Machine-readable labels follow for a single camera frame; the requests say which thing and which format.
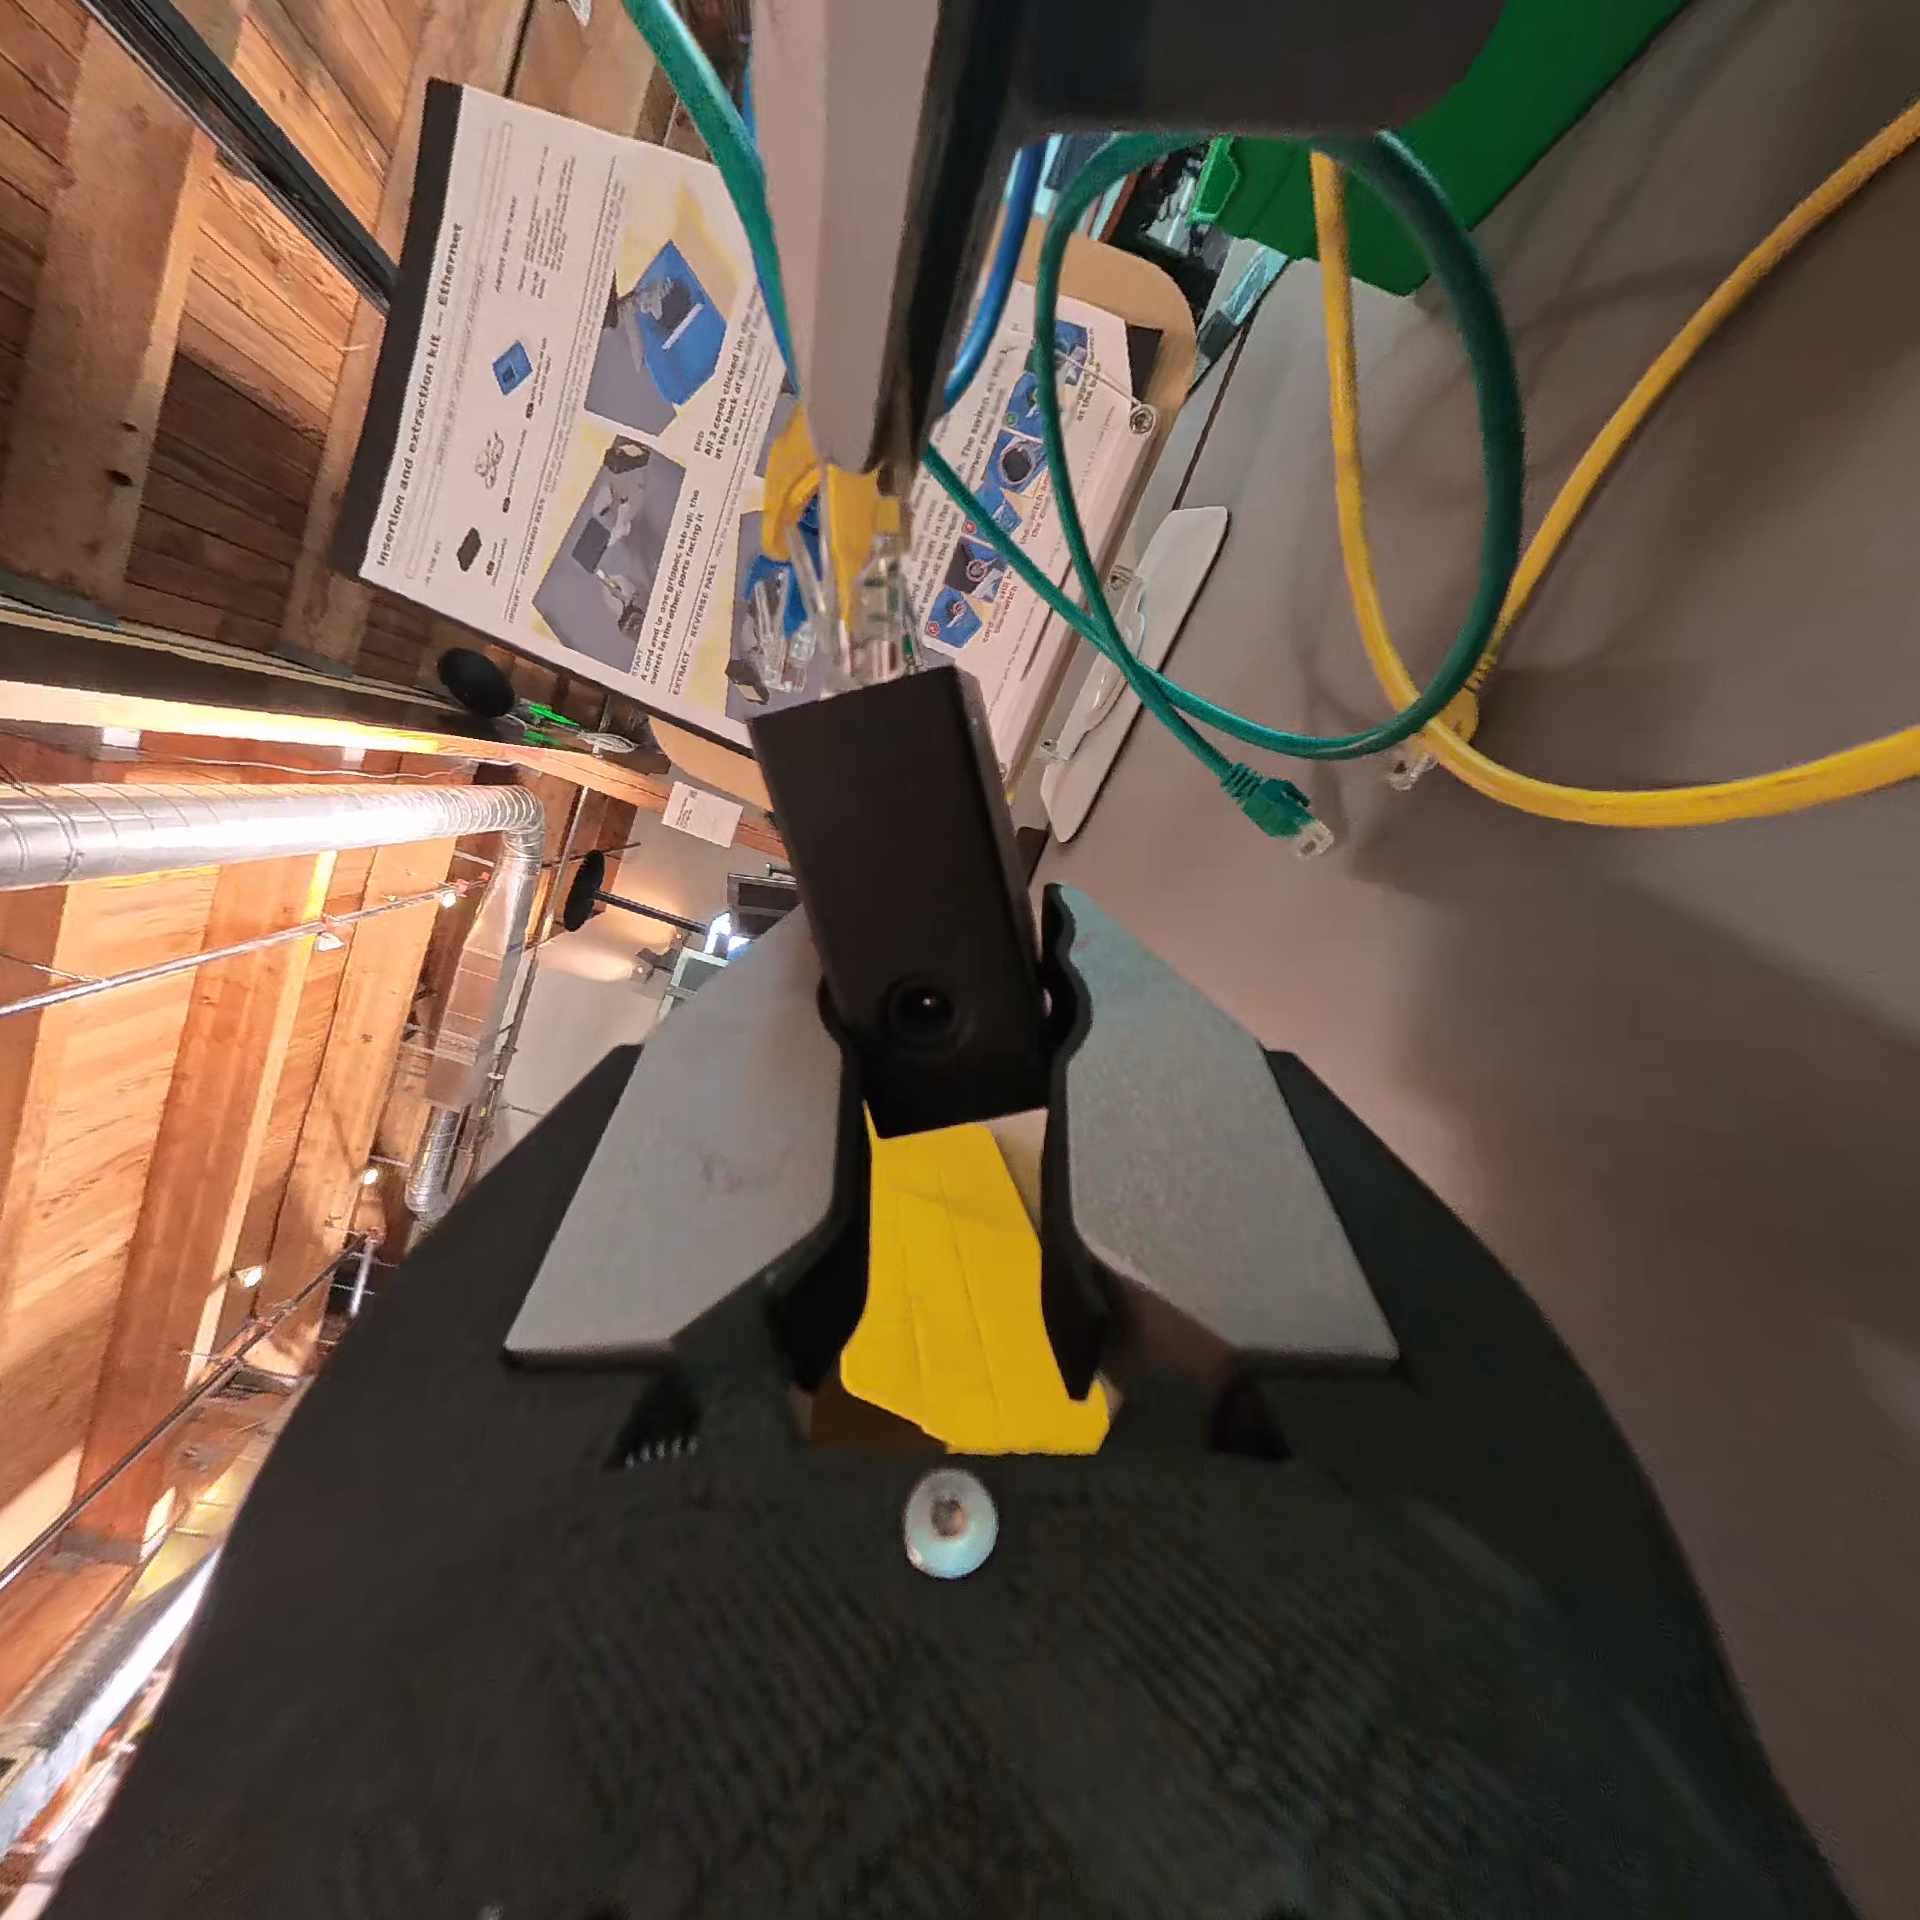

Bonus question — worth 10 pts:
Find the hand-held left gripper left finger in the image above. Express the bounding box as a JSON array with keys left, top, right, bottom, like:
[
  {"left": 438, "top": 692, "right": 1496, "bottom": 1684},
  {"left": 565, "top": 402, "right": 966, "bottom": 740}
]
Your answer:
[{"left": 505, "top": 899, "right": 874, "bottom": 1388}]

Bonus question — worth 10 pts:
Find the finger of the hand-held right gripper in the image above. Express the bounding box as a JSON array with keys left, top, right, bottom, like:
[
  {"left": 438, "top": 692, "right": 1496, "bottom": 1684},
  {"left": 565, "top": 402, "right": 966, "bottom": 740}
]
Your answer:
[
  {"left": 746, "top": 0, "right": 971, "bottom": 474},
  {"left": 886, "top": 0, "right": 1508, "bottom": 470}
]

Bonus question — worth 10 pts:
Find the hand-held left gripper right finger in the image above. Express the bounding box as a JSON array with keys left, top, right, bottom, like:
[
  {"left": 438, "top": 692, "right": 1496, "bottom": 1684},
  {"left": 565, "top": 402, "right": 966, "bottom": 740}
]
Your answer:
[{"left": 1039, "top": 886, "right": 1405, "bottom": 1401}]

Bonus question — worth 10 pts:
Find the blue ethernet cable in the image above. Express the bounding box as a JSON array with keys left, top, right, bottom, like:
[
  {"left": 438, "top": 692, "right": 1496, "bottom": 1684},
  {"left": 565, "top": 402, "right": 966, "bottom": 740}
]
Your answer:
[{"left": 936, "top": 142, "right": 1051, "bottom": 414}]

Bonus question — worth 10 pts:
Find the yellow plastic bin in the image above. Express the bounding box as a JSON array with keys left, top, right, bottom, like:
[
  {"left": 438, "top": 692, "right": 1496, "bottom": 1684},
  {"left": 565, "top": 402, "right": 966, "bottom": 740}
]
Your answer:
[{"left": 839, "top": 1124, "right": 1114, "bottom": 1457}]

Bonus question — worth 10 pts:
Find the green plastic bin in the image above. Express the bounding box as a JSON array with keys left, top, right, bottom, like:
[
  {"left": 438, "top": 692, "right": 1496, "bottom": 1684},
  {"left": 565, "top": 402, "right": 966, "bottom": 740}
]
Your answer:
[{"left": 1191, "top": 0, "right": 1689, "bottom": 297}]

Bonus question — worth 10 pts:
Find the green ethernet cable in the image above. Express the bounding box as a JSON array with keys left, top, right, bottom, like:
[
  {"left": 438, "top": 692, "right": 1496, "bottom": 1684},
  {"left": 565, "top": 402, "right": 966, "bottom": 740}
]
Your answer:
[{"left": 623, "top": 0, "right": 1524, "bottom": 859}]

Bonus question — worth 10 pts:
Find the black network switch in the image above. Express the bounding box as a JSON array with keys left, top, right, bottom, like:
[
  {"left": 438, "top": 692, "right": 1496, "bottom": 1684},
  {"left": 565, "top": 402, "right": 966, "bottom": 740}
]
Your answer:
[{"left": 746, "top": 665, "right": 1051, "bottom": 1139}]

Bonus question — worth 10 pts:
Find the yellow ethernet cable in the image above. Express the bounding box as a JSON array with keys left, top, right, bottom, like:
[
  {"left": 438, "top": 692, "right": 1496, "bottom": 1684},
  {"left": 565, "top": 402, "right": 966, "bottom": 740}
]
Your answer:
[{"left": 758, "top": 113, "right": 1920, "bottom": 830}]

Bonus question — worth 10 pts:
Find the wooden poster board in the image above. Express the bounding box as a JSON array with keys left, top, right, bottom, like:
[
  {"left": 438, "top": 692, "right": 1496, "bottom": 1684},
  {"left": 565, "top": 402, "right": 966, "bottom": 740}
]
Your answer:
[{"left": 645, "top": 234, "right": 1202, "bottom": 819}]

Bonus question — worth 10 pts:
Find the printed instruction poster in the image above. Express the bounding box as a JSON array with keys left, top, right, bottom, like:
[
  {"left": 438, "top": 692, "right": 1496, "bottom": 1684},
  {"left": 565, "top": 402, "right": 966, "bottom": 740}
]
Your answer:
[{"left": 332, "top": 77, "right": 1190, "bottom": 753}]

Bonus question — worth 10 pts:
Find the white stand base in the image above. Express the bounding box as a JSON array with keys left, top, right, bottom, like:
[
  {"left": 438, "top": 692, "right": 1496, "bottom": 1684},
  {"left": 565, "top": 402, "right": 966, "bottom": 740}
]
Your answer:
[{"left": 1035, "top": 508, "right": 1232, "bottom": 846}]

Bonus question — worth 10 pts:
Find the silver ventilation duct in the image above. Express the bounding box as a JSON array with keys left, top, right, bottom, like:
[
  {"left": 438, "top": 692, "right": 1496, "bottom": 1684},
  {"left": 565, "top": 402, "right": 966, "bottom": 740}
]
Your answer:
[{"left": 0, "top": 784, "right": 550, "bottom": 1219}]

